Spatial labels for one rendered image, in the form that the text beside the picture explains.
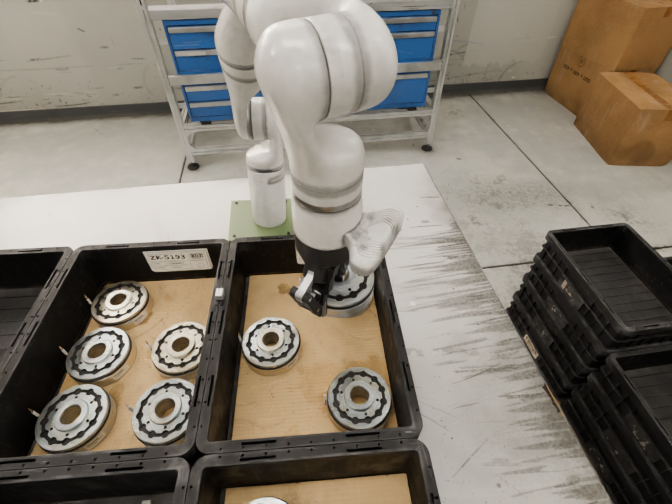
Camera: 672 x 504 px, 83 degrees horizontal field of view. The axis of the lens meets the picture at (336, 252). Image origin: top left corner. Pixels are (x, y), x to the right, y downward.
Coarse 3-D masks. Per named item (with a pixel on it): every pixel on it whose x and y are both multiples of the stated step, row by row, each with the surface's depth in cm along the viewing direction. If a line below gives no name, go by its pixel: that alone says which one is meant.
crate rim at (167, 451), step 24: (192, 240) 75; (216, 240) 75; (72, 264) 70; (216, 288) 66; (48, 312) 63; (216, 312) 63; (24, 336) 60; (0, 384) 54; (192, 408) 52; (192, 432) 50; (24, 456) 48; (48, 456) 48; (72, 456) 48; (96, 456) 48; (120, 456) 48; (144, 456) 48; (168, 456) 48; (192, 456) 49
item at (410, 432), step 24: (240, 240) 75; (264, 240) 75; (288, 240) 75; (384, 264) 70; (384, 288) 66; (216, 336) 60; (216, 360) 57; (408, 360) 57; (216, 384) 55; (408, 384) 56; (408, 408) 52; (336, 432) 50; (360, 432) 50; (384, 432) 50; (408, 432) 50
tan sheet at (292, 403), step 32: (256, 288) 79; (288, 288) 79; (256, 320) 74; (288, 320) 74; (320, 320) 74; (352, 320) 74; (320, 352) 69; (352, 352) 69; (256, 384) 65; (288, 384) 65; (320, 384) 65; (256, 416) 61; (288, 416) 61; (320, 416) 61
